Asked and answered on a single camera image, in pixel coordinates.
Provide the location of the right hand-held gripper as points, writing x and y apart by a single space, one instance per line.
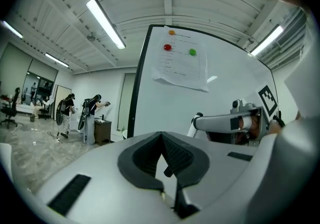
255 113

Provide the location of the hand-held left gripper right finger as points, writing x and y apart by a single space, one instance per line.
215 173

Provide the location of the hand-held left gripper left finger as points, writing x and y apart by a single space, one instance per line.
105 168

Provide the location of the white plastic tube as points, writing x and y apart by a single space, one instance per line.
194 126

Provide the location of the person's right forearm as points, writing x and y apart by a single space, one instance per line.
276 128

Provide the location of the black-framed rolling whiteboard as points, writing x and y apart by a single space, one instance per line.
200 98

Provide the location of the person's right hand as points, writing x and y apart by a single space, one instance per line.
251 126

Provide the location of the dark wooden cabinet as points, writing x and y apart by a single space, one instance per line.
103 131

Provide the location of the white paper sheet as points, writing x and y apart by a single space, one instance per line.
180 63

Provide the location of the green round magnet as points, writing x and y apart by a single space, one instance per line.
192 52

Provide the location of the red round magnet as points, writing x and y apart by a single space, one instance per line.
167 47

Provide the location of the ceiling tube light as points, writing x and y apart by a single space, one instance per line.
11 29
57 60
267 40
106 21

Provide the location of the orange round magnet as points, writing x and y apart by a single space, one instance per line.
171 32

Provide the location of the black office chair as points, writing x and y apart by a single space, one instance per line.
11 110

